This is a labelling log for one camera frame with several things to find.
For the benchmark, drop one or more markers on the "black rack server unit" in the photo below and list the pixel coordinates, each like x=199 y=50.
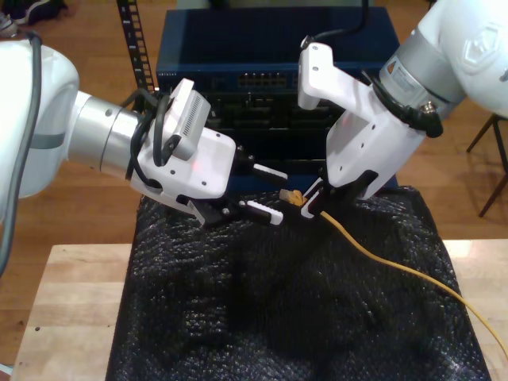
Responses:
x=258 y=113

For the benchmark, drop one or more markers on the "black bubble-wrap mat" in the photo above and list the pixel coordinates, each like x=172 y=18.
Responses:
x=278 y=317

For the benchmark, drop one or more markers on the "brown wooden chair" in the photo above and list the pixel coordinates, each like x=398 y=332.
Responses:
x=494 y=158

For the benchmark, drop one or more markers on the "dark shoe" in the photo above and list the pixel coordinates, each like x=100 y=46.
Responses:
x=39 y=10

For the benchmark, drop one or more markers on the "white shoe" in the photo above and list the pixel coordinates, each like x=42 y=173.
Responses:
x=6 y=24

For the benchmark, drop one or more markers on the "blue network switch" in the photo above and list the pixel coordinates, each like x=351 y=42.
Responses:
x=238 y=39

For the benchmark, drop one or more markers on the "black perforated rack post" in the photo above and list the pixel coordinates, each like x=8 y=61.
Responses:
x=135 y=39

